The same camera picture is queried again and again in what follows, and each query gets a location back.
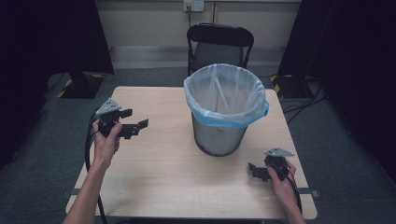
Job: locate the dark curtain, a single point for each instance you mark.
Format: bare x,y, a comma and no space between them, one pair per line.
358,46
46,40

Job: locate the person's right hand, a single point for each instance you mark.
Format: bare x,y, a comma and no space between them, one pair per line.
283,189

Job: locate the white and blue bin bag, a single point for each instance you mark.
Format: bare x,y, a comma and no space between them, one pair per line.
199,93

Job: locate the gray table bracket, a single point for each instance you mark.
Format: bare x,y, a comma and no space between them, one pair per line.
308,192

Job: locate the white straw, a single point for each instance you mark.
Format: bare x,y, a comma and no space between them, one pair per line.
222,95

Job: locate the black stand base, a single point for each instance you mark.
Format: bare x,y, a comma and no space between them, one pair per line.
81,87
289,88

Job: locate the black folding chair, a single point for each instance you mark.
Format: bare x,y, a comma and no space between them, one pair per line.
218,34

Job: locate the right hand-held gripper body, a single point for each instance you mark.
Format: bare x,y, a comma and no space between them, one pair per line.
276,163

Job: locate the white wall socket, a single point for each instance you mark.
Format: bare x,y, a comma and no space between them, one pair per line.
193,4

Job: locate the gray mesh trash bin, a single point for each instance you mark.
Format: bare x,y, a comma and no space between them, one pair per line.
214,141

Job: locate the person's left hand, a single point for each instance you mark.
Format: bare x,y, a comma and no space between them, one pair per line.
105,147

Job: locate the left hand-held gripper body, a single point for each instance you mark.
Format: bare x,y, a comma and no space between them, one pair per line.
108,119

